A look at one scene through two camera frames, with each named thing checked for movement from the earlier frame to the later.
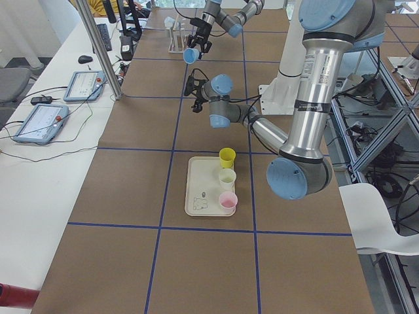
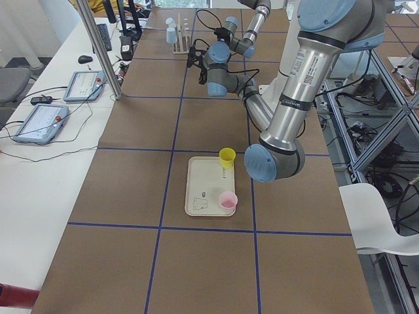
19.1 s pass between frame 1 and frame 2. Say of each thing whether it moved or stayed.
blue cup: moved
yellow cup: stayed
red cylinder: stayed
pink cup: stayed
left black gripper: moved
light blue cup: stayed
